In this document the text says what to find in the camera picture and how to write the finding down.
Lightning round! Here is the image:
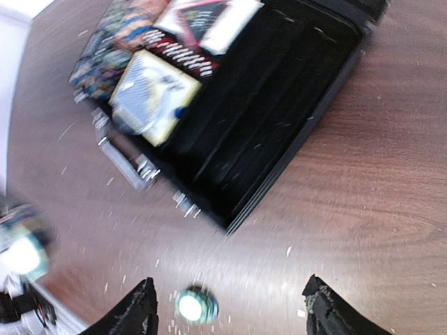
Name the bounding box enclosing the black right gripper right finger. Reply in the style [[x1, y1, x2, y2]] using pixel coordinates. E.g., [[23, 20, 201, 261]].
[[302, 275, 390, 335]]

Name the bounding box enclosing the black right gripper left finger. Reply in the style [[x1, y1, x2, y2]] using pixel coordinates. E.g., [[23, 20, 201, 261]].
[[81, 277, 159, 335]]

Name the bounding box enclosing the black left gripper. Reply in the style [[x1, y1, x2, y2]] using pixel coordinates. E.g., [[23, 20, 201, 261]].
[[1, 272, 57, 330]]

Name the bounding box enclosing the green poker chip stack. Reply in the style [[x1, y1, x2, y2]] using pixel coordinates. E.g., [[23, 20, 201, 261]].
[[175, 285, 219, 325]]

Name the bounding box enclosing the black poker set case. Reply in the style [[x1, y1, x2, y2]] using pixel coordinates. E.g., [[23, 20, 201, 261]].
[[82, 1, 388, 233]]

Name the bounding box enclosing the triangular all-in button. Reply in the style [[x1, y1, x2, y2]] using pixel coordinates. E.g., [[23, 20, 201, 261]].
[[168, 1, 230, 48]]

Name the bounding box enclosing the blue yellow card deck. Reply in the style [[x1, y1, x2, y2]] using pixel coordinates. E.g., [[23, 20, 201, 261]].
[[109, 50, 201, 147]]

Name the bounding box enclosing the left row of poker chips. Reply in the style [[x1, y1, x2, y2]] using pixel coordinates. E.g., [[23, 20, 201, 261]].
[[68, 0, 154, 102]]

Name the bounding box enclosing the row of poker chips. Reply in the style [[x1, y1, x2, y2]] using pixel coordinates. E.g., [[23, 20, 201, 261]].
[[68, 0, 154, 102], [113, 0, 171, 52]]

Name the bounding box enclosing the right row of poker chips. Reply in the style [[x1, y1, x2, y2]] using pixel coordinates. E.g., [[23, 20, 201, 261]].
[[113, 0, 171, 52]]

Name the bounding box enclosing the white card deck box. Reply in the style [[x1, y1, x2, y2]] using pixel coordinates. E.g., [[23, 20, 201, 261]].
[[154, 0, 264, 56]]

